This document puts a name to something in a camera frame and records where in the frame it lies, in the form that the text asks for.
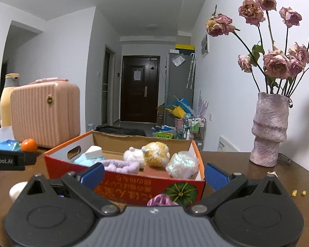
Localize cardboard box by door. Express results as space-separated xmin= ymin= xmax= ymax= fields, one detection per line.
xmin=157 ymin=104 xmax=166 ymax=124

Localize dark wooden entrance door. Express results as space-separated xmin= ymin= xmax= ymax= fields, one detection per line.
xmin=120 ymin=55 xmax=161 ymax=124

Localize orange fruit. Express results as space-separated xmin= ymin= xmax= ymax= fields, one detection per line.
xmin=21 ymin=138 xmax=38 ymax=152

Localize side door frame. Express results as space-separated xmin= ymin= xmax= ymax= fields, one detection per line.
xmin=102 ymin=44 xmax=117 ymax=126

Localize metal wire trolley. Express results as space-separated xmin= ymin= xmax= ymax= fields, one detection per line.
xmin=183 ymin=117 xmax=207 ymax=151

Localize grey refrigerator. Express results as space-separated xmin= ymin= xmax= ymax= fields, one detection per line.
xmin=164 ymin=52 xmax=193 ymax=128

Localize pink lace cloth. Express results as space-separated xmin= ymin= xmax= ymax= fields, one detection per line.
xmin=29 ymin=77 xmax=69 ymax=85

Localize yellow and black box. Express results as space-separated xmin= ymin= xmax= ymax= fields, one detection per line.
xmin=176 ymin=44 xmax=196 ymax=55

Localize orange cardboard box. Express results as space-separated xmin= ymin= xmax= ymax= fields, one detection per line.
xmin=43 ymin=131 xmax=206 ymax=207

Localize blue plush toy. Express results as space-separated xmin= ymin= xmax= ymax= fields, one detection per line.
xmin=74 ymin=153 xmax=105 ymax=167

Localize wall electrical panel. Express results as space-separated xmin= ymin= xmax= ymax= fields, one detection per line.
xmin=201 ymin=33 xmax=210 ymax=58

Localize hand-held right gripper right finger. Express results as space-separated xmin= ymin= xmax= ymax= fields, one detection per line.
xmin=188 ymin=163 xmax=286 ymax=215

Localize pink satin scrunchie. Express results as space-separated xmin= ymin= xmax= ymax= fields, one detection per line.
xmin=147 ymin=194 xmax=179 ymax=207

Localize white foam block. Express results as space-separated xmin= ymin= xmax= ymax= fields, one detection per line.
xmin=85 ymin=145 xmax=103 ymax=158

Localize blue tissue pack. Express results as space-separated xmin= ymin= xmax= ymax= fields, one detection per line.
xmin=0 ymin=126 xmax=21 ymax=152

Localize white round object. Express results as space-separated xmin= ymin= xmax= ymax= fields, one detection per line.
xmin=9 ymin=181 xmax=29 ymax=202

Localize white folded umbrella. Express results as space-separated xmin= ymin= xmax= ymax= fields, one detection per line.
xmin=187 ymin=53 xmax=197 ymax=90

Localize black eyeglasses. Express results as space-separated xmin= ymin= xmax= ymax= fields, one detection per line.
xmin=277 ymin=152 xmax=291 ymax=164

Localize bunch of dried pink roses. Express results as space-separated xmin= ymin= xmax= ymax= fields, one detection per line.
xmin=206 ymin=0 xmax=309 ymax=108

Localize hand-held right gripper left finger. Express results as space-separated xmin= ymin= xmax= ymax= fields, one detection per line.
xmin=23 ymin=163 xmax=120 ymax=214

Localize white flat panel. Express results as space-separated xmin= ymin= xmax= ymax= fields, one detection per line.
xmin=218 ymin=135 xmax=240 ymax=152

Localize clear plastic bag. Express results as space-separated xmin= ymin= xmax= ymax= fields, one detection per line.
xmin=172 ymin=55 xmax=186 ymax=66
xmin=165 ymin=151 xmax=199 ymax=178

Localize yellow plush toy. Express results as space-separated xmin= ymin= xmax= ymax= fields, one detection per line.
xmin=142 ymin=142 xmax=170 ymax=168

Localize pink textured vase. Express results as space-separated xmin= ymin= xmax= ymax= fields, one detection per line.
xmin=249 ymin=92 xmax=290 ymax=168

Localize white plush toy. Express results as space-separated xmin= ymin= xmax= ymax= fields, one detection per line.
xmin=123 ymin=147 xmax=146 ymax=169

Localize purple fuzzy headband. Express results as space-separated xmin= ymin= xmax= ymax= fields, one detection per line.
xmin=95 ymin=160 xmax=140 ymax=174

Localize yellow thermos jug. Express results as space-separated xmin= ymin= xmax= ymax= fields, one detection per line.
xmin=0 ymin=73 xmax=20 ymax=128

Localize pink ribbed suitcase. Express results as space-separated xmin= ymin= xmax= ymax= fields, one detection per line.
xmin=10 ymin=81 xmax=81 ymax=148

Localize blue and yellow plastic pile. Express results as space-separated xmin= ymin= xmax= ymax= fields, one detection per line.
xmin=165 ymin=98 xmax=196 ymax=119

